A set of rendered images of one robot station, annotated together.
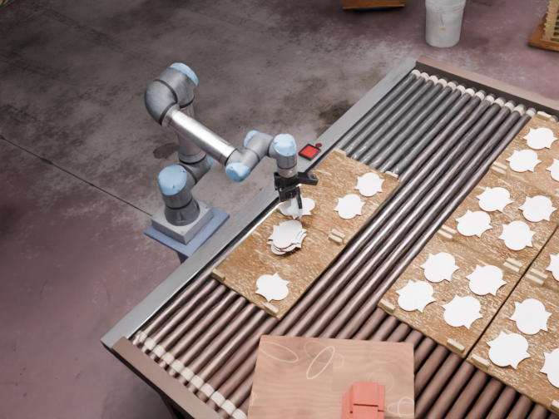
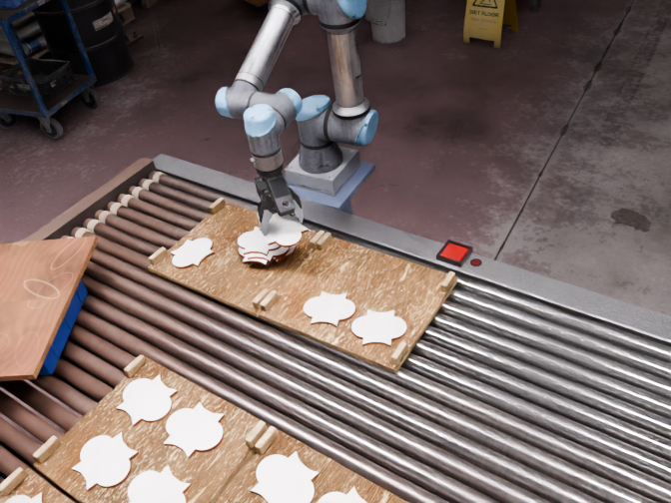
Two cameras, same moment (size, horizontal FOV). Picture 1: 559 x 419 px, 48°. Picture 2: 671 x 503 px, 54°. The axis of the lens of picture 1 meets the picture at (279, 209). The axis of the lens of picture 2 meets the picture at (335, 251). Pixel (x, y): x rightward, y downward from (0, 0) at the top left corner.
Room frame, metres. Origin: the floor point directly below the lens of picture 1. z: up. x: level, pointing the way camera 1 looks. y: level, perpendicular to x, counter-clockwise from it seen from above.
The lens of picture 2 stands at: (1.56, -1.48, 2.17)
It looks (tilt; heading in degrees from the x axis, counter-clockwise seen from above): 41 degrees down; 82
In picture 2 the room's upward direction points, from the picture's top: 9 degrees counter-clockwise
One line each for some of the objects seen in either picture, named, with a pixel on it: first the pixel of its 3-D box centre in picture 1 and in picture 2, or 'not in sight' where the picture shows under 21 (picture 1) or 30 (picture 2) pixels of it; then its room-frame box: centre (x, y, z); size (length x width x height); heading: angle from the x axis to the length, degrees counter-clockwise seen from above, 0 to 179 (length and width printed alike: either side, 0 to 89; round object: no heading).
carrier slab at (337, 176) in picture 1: (338, 194); (358, 296); (1.78, -0.26, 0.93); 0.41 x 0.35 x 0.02; 134
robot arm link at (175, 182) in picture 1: (175, 184); (317, 119); (1.83, 0.40, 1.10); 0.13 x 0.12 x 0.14; 141
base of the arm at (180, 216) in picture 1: (180, 204); (319, 149); (1.83, 0.41, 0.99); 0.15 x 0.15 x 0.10
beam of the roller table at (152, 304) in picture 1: (287, 181); (398, 247); (1.95, -0.06, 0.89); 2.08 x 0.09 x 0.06; 132
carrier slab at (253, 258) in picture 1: (278, 260); (239, 253); (1.49, 0.04, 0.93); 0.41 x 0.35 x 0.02; 133
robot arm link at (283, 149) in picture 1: (284, 150); (262, 130); (1.63, -0.05, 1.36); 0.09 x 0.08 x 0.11; 51
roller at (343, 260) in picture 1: (375, 225); (306, 352); (1.61, -0.37, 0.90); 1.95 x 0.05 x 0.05; 132
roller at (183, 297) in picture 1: (299, 185); (386, 257); (1.90, -0.10, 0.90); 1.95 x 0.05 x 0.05; 132
